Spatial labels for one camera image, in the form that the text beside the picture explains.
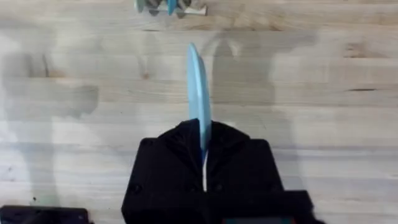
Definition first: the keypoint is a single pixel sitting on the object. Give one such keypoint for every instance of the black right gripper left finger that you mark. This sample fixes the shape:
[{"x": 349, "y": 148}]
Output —
[{"x": 168, "y": 168}]

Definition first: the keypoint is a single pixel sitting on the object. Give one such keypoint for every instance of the light blue plate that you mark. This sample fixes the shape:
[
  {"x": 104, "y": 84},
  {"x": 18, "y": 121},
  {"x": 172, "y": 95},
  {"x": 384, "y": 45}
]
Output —
[{"x": 197, "y": 93}]

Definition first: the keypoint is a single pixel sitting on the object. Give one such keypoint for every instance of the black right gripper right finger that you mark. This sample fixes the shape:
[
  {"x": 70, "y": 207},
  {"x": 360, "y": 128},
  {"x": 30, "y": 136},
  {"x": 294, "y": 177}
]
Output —
[{"x": 242, "y": 165}]

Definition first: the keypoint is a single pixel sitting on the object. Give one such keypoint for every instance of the black flat block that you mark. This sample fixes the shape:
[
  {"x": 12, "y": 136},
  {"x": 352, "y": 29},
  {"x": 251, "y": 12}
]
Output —
[{"x": 43, "y": 215}]

